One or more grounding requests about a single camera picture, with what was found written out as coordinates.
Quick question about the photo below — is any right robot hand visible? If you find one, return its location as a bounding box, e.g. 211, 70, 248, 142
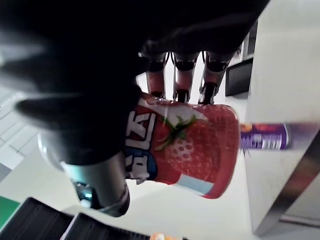
0, 0, 273, 218

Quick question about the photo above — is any purple chips can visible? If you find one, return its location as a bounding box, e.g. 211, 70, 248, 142
239, 121, 292, 151

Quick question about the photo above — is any white shelf unit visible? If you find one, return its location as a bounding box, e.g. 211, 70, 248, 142
243, 0, 320, 236

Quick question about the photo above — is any black ribbed basket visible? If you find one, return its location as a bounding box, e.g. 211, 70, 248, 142
13, 196, 188, 240

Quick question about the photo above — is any green sign panel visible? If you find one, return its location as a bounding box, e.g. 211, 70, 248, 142
0, 195, 20, 229

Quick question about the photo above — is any black flat panel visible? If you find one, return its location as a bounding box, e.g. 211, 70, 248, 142
224, 58, 254, 98

